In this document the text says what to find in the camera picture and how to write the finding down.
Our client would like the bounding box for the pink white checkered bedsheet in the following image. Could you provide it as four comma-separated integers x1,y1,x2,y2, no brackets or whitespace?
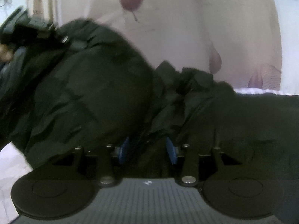
0,87,299,224

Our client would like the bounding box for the black large garment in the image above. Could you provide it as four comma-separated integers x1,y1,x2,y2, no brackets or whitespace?
0,18,299,224

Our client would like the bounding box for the cream leaf-print curtain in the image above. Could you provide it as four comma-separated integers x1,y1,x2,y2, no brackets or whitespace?
26,0,282,91

